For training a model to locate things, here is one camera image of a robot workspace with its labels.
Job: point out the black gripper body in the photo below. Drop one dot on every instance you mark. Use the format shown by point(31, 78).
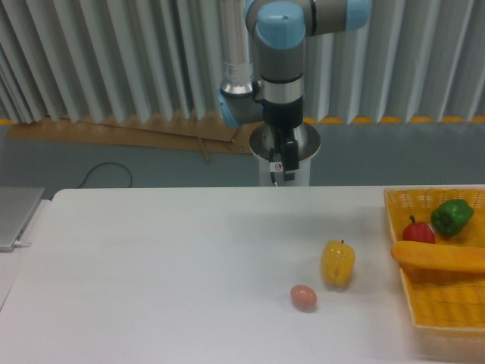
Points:
point(283, 116)

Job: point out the long orange bread loaf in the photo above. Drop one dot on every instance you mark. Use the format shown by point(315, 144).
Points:
point(439, 257)

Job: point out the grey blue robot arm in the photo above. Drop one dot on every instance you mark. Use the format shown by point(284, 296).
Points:
point(263, 54)

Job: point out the brown cardboard sheet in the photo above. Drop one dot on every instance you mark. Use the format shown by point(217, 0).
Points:
point(207, 135)

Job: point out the yellow bell pepper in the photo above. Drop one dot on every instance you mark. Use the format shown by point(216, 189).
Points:
point(337, 263)

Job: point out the red bell pepper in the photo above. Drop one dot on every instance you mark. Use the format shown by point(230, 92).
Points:
point(418, 231)

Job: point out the brown egg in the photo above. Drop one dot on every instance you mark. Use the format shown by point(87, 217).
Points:
point(303, 297)

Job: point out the green bell pepper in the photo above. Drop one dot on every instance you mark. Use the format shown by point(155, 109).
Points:
point(451, 216)

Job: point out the white folding partition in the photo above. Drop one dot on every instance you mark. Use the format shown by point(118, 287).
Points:
point(101, 59)

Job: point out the yellow woven basket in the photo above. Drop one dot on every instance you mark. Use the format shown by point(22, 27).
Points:
point(440, 300)

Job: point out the silver laptop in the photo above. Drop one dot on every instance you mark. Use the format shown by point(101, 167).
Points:
point(18, 205)

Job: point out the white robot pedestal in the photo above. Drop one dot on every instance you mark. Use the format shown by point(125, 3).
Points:
point(272, 170)

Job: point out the white laptop cable plug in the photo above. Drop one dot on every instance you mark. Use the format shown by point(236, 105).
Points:
point(19, 244)

